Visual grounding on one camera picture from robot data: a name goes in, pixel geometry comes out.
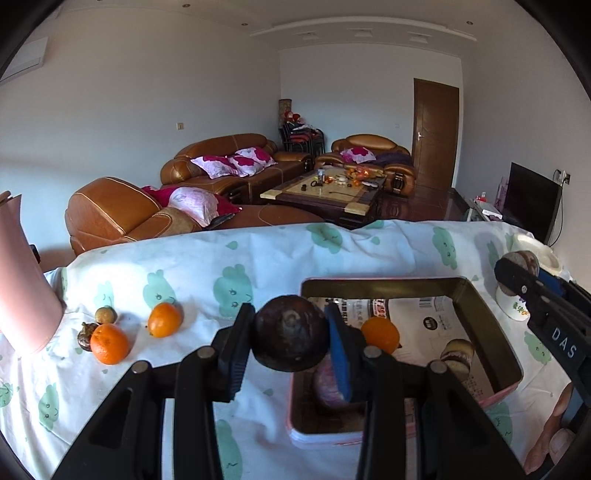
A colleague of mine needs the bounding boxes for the wooden coffee table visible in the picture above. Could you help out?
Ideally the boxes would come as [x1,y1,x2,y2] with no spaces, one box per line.
[259,166,386,229]

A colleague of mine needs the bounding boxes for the black television screen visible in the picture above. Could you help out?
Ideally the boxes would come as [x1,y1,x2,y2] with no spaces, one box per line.
[501,162,563,244]

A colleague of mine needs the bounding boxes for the white wall air conditioner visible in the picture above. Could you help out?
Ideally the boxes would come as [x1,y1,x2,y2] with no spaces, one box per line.
[1,37,48,84]

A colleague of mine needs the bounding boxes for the orange kumquat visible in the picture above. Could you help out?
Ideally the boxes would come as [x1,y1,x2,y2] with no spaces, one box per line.
[361,317,401,354]
[147,302,183,338]

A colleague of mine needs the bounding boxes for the brown leather armchair far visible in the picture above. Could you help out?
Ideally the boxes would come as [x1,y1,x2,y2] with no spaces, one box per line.
[315,134,417,198]

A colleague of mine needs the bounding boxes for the pink floral pillow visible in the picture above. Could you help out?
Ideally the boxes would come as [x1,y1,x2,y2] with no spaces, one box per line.
[228,147,276,178]
[190,155,239,180]

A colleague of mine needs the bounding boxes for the light pink cushion near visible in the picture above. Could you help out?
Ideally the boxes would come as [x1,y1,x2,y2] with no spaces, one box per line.
[168,187,221,228]

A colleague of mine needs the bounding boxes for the white cartoon pig mug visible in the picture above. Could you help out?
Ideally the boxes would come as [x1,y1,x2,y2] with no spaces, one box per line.
[494,234,563,322]

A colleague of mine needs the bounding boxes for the person's right hand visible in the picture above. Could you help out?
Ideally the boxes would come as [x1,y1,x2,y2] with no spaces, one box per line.
[524,382,590,479]

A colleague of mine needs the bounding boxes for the brown leather armchair near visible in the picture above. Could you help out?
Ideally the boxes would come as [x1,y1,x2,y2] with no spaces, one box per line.
[65,177,321,255]

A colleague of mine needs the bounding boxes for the brown leather three-seat sofa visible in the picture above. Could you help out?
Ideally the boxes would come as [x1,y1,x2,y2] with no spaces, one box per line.
[160,133,312,204]

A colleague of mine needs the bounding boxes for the black chair with clothes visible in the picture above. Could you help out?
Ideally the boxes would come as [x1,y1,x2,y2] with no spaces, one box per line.
[279,111,325,158]

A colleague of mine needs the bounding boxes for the newspaper lining in tin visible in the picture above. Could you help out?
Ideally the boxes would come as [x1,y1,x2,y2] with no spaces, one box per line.
[311,296,493,402]

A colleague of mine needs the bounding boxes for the large orange tangerine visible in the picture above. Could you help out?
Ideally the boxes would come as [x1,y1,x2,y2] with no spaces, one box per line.
[90,324,130,365]

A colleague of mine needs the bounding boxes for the brown leather armchair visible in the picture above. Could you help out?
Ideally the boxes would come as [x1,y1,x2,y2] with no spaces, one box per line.
[315,134,417,198]
[65,177,321,255]

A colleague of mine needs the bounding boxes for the small brown fruit far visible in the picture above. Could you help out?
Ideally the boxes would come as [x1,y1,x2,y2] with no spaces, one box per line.
[94,306,118,325]

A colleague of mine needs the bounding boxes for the white cloud print tablecloth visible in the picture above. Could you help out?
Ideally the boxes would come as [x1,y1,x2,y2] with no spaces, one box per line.
[1,220,568,479]

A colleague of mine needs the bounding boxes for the dark round mangosteen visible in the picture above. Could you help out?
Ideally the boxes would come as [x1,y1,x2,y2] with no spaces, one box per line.
[252,295,329,372]

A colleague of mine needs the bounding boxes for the pink floral pillow left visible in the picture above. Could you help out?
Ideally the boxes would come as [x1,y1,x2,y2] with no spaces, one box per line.
[190,155,239,180]

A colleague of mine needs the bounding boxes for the pink floral pillow right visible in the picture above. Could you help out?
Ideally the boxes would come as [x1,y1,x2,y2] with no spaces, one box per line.
[228,147,276,178]

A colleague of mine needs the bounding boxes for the pink pillow on far armchair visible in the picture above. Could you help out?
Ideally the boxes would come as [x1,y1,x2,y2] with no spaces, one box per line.
[339,146,377,164]

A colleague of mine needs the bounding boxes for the brown wooden door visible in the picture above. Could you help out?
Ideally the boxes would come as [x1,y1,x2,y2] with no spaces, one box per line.
[412,79,460,191]

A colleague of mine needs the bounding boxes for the pink metal tin box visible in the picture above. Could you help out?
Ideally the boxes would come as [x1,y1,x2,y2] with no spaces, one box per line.
[287,277,523,450]

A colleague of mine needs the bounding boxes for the purple round passion fruit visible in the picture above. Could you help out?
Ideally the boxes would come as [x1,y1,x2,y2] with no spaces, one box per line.
[314,354,349,409]

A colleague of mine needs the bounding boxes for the dark dried mangosteen far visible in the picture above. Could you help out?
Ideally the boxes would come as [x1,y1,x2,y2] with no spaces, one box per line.
[77,322,99,352]

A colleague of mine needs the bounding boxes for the pink electric kettle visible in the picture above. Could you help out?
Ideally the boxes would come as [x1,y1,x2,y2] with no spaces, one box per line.
[0,191,63,355]

